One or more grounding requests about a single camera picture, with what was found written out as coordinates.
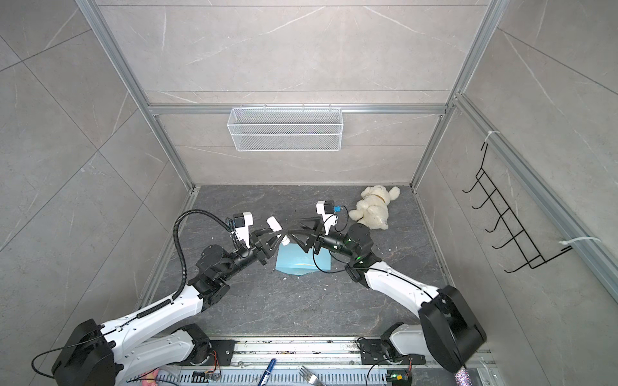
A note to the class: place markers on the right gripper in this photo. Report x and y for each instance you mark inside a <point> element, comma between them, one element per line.
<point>317,240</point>

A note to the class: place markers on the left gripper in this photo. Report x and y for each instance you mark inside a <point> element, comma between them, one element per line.
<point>261,248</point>

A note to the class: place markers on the light blue envelope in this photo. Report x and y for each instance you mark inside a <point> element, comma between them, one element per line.
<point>292,260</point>

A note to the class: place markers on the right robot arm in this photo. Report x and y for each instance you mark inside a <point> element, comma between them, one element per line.
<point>451,330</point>

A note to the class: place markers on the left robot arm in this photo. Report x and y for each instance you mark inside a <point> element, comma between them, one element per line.
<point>115,351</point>

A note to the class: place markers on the white plush teddy bear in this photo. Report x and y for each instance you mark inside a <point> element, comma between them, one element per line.
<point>372,210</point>

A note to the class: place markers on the blue marker pen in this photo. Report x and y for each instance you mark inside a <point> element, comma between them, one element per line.
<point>267,373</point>

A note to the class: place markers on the silver fork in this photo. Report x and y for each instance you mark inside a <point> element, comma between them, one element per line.
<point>310,377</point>

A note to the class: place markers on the pink small object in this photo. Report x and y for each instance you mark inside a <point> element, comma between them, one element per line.
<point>150,379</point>

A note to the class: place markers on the glitter pink microphone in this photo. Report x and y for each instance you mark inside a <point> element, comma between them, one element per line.
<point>463,378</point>

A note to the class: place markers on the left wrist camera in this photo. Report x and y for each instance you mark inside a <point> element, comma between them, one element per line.
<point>240,224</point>

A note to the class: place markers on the white wire mesh basket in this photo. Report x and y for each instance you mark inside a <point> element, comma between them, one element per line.
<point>270,129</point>

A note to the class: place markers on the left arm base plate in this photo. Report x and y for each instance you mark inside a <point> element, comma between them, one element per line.
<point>219,349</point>

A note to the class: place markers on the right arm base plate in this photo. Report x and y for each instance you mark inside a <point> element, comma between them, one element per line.
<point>374,351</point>

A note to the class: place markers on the black wire hook rack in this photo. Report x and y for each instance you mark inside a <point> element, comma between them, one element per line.
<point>508,220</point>

